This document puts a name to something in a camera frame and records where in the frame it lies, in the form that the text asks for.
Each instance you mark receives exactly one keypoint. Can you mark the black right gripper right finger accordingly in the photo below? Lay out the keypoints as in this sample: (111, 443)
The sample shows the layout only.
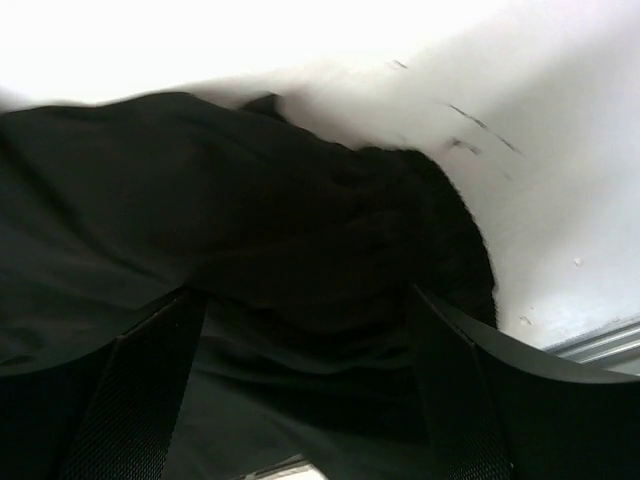
(497, 408)

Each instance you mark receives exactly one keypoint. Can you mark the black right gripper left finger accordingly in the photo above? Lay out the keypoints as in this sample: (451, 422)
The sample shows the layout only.
(107, 407)

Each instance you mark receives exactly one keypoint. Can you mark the black trousers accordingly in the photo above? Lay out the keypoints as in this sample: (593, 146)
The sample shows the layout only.
(304, 248)

